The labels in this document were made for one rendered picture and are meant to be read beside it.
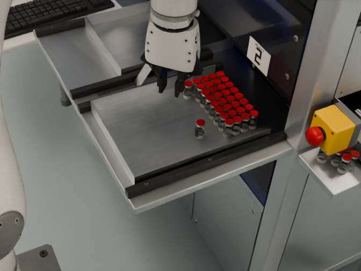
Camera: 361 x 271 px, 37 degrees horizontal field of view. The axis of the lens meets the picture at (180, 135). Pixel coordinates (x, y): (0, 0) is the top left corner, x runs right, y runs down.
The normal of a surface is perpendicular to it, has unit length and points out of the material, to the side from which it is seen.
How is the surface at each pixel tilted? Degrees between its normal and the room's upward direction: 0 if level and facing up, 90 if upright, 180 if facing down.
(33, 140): 0
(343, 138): 90
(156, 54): 93
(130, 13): 90
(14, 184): 70
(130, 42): 0
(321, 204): 90
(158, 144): 0
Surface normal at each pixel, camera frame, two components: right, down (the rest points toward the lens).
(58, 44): 0.04, -0.70
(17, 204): 0.94, 0.00
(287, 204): 0.47, 0.65
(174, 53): -0.28, 0.71
